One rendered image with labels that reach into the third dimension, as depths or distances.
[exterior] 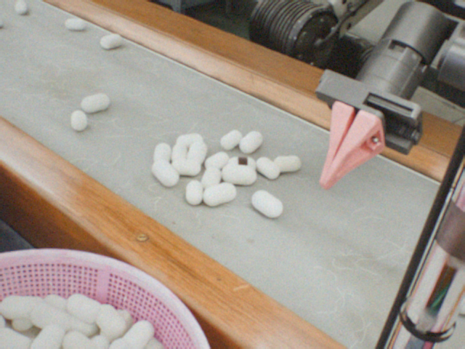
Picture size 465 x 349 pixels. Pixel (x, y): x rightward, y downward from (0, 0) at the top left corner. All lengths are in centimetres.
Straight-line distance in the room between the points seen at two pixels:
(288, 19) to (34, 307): 70
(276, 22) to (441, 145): 43
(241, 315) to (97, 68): 51
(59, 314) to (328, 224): 28
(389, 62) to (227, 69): 33
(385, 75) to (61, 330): 36
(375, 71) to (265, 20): 52
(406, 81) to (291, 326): 26
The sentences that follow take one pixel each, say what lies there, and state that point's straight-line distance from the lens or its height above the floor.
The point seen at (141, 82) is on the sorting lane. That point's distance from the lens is 80.
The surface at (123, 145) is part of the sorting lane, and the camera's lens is 65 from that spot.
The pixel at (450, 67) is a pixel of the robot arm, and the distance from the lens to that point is 56.
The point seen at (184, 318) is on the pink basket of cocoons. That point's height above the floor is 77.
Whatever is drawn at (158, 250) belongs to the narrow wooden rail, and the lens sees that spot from 48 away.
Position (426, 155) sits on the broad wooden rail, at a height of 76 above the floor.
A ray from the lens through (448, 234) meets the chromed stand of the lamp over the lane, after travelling 24.
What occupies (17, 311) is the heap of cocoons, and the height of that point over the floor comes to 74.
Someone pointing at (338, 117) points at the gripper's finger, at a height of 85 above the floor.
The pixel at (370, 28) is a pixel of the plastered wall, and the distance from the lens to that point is 288.
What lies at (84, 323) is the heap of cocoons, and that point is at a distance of 47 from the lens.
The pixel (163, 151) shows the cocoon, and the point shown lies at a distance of 61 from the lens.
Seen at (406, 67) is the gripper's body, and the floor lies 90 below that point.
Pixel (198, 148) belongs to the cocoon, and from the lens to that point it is 61.
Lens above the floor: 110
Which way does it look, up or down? 36 degrees down
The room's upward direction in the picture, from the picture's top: 6 degrees clockwise
